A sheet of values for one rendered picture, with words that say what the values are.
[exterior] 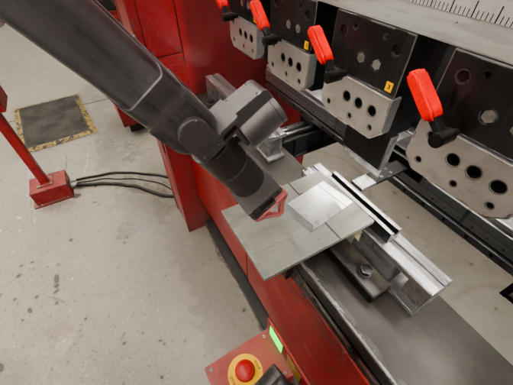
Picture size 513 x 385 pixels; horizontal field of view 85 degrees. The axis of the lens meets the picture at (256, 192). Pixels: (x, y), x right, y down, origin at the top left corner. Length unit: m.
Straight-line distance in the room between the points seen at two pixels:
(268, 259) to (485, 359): 0.43
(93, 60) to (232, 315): 1.40
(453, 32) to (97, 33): 0.36
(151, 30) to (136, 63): 0.92
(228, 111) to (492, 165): 0.31
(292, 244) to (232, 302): 1.07
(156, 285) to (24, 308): 0.66
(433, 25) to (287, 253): 0.39
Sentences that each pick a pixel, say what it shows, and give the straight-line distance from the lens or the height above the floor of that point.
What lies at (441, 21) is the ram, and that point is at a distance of 0.44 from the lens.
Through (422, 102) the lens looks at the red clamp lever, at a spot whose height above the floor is 1.29.
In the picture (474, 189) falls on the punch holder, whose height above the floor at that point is 1.20.
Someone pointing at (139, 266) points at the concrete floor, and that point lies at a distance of 1.80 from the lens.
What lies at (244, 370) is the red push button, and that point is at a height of 0.81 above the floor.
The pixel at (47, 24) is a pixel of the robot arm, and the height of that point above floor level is 1.39.
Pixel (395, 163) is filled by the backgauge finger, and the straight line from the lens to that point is 0.78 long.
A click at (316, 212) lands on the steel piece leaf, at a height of 1.00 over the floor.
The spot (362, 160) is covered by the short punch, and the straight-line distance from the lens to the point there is 0.61.
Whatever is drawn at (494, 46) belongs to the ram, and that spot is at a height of 1.35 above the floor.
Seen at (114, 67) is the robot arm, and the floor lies 1.36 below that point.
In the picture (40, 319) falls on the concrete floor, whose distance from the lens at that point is 1.89.
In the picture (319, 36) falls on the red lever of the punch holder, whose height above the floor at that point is 1.30.
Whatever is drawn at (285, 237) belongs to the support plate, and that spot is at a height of 1.00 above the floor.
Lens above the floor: 1.45
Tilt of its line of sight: 46 degrees down
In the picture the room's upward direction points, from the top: straight up
